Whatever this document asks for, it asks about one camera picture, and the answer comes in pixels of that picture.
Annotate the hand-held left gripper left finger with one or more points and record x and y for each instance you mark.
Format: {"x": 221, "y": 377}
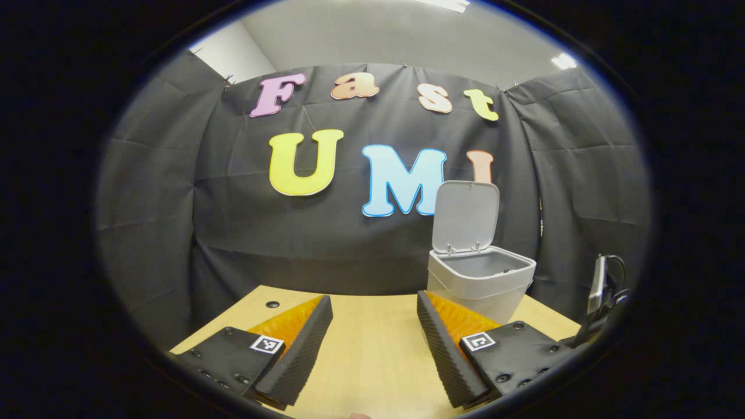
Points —
{"x": 302, "y": 355}

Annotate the wooden desktop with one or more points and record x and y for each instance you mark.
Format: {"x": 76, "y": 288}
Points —
{"x": 372, "y": 355}

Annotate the white desktop garbage bin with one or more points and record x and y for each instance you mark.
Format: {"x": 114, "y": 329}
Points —
{"x": 468, "y": 215}

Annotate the long ceiling light panel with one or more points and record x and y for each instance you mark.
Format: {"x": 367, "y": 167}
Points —
{"x": 451, "y": 4}

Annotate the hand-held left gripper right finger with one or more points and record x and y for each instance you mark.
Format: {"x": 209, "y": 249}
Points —
{"x": 445, "y": 355}

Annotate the black backdrop cloth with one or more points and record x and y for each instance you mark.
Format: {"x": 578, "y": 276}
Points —
{"x": 337, "y": 250}

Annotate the small ceiling light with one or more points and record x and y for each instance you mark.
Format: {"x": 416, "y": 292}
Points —
{"x": 563, "y": 61}

